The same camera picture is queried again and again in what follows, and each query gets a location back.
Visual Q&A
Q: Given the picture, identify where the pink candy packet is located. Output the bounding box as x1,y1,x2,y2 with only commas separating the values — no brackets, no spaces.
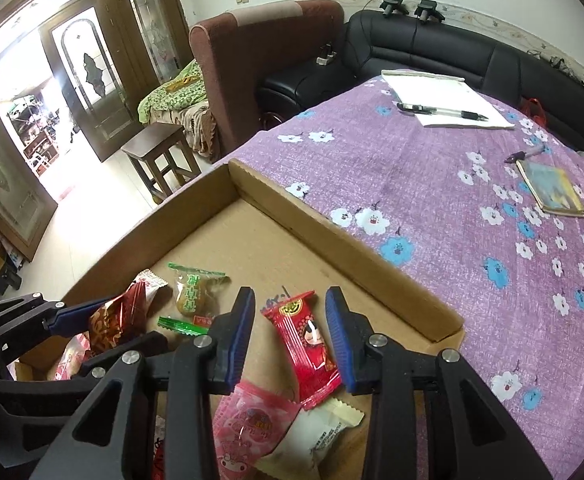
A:
47,334,90,380

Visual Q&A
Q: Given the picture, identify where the dark red snack packet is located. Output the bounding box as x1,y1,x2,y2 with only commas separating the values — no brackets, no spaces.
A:
88,280,147,356

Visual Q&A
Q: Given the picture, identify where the green orange candy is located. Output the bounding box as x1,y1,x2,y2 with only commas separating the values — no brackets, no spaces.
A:
167,262,230,318

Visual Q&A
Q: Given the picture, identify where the red doll candy packet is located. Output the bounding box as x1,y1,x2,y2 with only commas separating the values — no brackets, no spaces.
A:
260,290,341,411

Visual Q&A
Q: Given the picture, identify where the white red snack packet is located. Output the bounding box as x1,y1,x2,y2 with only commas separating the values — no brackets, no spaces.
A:
132,269,168,309

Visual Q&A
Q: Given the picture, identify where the large pink snack bag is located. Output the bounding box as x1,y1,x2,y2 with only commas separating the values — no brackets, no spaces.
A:
213,380,301,479

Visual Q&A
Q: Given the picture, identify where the white cream snack packet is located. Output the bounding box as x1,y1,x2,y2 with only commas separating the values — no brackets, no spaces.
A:
255,398,365,480

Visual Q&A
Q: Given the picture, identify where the green candy wrapper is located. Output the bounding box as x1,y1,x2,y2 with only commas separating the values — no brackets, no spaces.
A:
158,316,208,337

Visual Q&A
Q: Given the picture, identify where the shallow cardboard box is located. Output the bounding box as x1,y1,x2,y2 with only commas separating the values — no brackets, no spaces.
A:
6,158,466,480

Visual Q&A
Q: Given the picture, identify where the purple floral tablecloth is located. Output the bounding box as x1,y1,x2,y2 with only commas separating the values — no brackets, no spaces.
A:
234,77,584,479

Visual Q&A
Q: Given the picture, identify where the small wooden stool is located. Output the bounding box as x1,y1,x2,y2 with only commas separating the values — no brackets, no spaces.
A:
121,122,201,205

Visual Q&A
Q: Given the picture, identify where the black pen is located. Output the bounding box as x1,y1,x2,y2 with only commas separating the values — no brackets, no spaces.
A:
396,102,488,122

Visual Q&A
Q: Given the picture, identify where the green floral blanket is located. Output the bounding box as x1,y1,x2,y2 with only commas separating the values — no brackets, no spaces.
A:
137,60,207,125

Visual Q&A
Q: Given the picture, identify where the small colourful booklet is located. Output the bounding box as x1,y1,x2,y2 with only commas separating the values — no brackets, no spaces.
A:
516,160,584,218

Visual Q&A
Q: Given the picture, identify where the white paper notepad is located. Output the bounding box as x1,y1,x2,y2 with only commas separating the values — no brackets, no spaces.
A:
381,70,514,129

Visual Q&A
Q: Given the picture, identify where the maroon armchair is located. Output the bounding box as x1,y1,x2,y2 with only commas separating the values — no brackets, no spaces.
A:
189,0,344,157

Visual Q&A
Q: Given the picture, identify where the black leather sofa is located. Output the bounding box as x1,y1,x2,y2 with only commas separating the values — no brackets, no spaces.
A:
255,10,584,152

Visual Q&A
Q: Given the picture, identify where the wooden glass door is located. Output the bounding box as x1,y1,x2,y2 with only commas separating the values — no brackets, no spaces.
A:
0,0,191,259

